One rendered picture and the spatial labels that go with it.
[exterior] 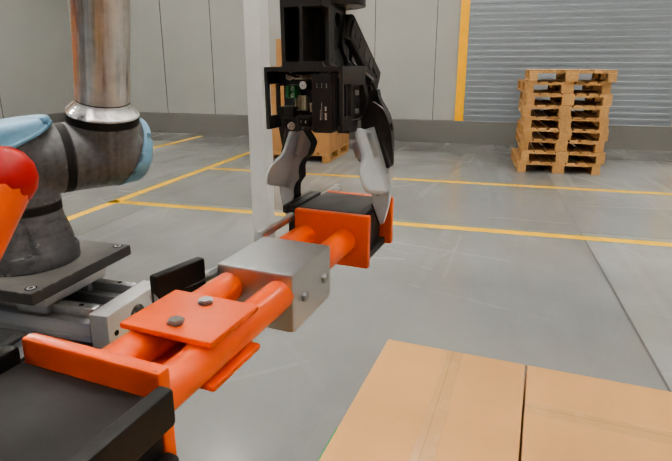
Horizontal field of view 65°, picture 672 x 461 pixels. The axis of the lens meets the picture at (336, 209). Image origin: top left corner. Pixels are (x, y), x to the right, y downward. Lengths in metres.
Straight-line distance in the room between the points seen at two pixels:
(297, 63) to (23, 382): 0.29
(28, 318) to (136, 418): 0.74
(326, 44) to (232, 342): 0.25
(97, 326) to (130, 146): 0.30
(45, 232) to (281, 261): 0.60
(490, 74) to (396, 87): 1.67
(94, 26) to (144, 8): 11.08
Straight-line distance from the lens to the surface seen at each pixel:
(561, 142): 7.40
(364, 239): 0.47
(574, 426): 1.42
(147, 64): 11.96
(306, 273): 0.38
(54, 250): 0.94
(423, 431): 1.31
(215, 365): 0.30
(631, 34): 9.98
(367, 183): 0.45
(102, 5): 0.90
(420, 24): 9.94
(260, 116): 3.66
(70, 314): 0.92
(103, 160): 0.95
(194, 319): 0.32
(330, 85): 0.43
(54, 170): 0.93
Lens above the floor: 1.35
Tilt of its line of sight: 15 degrees down
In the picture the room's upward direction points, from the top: straight up
